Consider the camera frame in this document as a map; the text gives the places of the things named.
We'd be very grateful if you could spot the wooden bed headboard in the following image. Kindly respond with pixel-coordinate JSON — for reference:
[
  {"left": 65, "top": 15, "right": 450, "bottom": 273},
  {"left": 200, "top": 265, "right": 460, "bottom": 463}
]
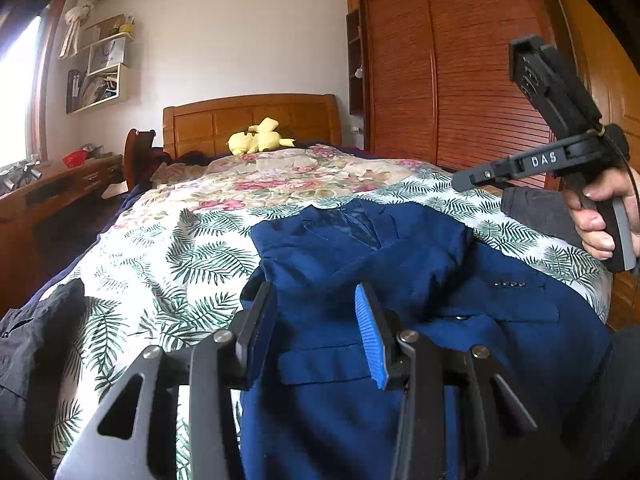
[{"left": 162, "top": 93, "right": 343, "bottom": 158}]

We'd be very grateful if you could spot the person's right hand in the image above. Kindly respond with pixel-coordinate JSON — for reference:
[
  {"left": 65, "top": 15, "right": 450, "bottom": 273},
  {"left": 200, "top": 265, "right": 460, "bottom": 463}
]
[{"left": 570, "top": 167, "right": 640, "bottom": 261}]

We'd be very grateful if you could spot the wooden chair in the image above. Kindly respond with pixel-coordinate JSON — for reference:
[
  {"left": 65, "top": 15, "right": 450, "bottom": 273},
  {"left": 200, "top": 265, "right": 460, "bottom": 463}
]
[{"left": 123, "top": 128, "right": 157, "bottom": 186}]

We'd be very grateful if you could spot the leaf print bedsheet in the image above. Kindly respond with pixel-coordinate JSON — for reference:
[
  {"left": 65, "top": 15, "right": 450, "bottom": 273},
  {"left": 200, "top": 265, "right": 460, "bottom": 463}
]
[{"left": 40, "top": 167, "right": 613, "bottom": 480}]

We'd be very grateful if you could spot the black garment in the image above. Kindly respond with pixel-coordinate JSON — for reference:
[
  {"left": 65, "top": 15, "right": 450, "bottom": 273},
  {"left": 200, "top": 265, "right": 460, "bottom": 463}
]
[{"left": 0, "top": 277, "right": 88, "bottom": 461}]

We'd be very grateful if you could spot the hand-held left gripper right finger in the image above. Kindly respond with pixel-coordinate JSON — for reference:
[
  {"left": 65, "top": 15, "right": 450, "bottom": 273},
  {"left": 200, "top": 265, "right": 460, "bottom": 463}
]
[{"left": 354, "top": 282, "right": 566, "bottom": 480}]

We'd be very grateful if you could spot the brown cardboard box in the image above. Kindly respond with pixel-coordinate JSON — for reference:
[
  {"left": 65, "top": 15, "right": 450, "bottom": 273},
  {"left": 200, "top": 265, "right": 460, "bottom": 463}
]
[{"left": 82, "top": 14, "right": 126, "bottom": 43}]

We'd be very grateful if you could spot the white wall shelf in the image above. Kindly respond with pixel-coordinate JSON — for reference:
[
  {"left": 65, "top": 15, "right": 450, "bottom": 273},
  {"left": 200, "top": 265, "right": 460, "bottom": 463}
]
[{"left": 66, "top": 32, "right": 137, "bottom": 115}]

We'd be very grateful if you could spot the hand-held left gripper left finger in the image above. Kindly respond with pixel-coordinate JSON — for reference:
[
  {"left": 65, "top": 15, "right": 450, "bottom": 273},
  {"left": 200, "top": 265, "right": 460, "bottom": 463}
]
[{"left": 55, "top": 280, "right": 278, "bottom": 480}]

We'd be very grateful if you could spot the wooden wardrobe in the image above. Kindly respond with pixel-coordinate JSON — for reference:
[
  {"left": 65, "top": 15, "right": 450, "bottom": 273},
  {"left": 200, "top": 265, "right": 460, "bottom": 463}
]
[{"left": 345, "top": 0, "right": 640, "bottom": 201}]

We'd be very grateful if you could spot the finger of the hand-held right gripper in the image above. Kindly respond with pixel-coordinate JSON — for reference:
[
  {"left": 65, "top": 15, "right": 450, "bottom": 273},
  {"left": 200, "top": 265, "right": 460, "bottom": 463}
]
[{"left": 452, "top": 159, "right": 521, "bottom": 192}]

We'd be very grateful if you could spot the blue blazer jacket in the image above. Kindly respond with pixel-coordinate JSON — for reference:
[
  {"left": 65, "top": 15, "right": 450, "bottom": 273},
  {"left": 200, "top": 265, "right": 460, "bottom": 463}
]
[{"left": 239, "top": 197, "right": 613, "bottom": 480}]

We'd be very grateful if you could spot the wooden desk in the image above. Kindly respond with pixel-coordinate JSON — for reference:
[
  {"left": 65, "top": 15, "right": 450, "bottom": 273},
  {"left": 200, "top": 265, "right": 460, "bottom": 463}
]
[{"left": 0, "top": 152, "right": 125, "bottom": 311}]

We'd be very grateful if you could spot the tied white curtain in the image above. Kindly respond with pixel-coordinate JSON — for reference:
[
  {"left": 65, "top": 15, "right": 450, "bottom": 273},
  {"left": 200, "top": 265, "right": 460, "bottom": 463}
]
[{"left": 59, "top": 0, "right": 108, "bottom": 58}]

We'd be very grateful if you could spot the person's dark clothing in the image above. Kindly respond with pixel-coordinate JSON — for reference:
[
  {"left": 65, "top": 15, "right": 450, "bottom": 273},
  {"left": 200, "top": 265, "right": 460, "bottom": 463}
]
[{"left": 560, "top": 325, "right": 640, "bottom": 480}]

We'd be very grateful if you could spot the window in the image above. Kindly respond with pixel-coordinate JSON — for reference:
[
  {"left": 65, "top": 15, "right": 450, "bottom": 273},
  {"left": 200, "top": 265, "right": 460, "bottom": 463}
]
[{"left": 0, "top": 5, "right": 56, "bottom": 171}]

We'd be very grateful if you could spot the row of books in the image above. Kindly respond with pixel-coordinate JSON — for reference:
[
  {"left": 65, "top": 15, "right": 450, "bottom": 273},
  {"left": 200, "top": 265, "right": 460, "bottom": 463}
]
[{"left": 67, "top": 70, "right": 121, "bottom": 111}]

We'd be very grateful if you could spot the floral quilt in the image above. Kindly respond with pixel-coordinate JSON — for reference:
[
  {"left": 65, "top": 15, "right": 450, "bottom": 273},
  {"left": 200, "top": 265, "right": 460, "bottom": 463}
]
[{"left": 130, "top": 144, "right": 441, "bottom": 226}]

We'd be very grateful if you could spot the navy blue bedsheet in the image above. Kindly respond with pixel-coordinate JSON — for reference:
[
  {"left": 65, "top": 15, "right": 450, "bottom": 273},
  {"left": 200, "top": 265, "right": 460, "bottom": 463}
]
[{"left": 37, "top": 180, "right": 151, "bottom": 301}]

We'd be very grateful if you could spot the yellow plush toy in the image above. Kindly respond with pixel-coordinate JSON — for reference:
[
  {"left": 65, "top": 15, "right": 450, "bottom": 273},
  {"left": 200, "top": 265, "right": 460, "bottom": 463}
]
[{"left": 227, "top": 116, "right": 296, "bottom": 156}]

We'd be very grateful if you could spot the grey garment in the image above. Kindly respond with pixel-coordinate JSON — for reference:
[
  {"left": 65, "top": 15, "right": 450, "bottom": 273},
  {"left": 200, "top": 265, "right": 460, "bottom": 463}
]
[{"left": 501, "top": 187, "right": 601, "bottom": 253}]

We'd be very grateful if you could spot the white paper bag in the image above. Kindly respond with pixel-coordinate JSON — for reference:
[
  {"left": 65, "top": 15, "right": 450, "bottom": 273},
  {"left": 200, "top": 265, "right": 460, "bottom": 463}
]
[{"left": 89, "top": 40, "right": 126, "bottom": 73}]

